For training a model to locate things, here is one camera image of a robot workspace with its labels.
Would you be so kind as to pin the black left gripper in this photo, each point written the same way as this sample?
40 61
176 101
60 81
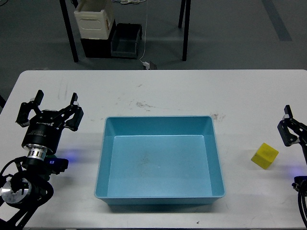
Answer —
45 128

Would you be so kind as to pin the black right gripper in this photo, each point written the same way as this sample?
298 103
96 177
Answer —
293 132

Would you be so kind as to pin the yellow cube block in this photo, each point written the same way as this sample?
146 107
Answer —
265 156

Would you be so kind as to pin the green block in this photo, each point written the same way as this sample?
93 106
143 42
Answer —
51 165

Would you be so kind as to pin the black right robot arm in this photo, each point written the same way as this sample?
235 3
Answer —
300 185

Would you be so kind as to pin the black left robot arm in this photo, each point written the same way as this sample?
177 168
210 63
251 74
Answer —
24 181

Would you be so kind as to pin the black base box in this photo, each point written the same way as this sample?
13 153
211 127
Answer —
98 48

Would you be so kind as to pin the dark grey storage bin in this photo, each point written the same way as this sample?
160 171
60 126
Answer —
125 40

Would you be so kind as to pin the cream plastic crate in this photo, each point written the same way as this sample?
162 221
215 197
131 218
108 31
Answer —
94 18

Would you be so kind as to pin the white power adapter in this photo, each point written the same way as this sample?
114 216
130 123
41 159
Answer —
146 65

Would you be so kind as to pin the black left table leg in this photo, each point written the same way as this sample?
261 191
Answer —
69 30

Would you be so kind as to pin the black table leg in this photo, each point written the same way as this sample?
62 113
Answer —
186 19
181 13
69 30

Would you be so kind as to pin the blue plastic bin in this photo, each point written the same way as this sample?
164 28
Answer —
159 160

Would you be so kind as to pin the black right table leg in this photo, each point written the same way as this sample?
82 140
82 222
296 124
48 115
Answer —
186 19

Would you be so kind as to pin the black rear table leg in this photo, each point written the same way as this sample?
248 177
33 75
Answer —
181 13

